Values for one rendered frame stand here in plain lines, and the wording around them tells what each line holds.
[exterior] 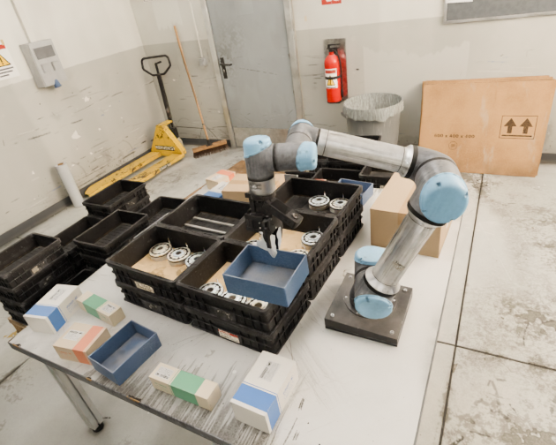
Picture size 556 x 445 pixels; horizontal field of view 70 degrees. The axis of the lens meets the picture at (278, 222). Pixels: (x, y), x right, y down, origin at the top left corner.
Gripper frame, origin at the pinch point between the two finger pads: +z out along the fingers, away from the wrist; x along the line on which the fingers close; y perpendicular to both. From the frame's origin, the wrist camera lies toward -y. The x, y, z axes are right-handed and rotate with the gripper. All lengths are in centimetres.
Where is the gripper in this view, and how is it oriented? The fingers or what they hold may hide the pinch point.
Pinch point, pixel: (276, 253)
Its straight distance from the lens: 119.9
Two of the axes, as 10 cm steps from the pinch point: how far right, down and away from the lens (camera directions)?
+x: -4.8, 4.5, -7.6
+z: 1.0, 8.8, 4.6
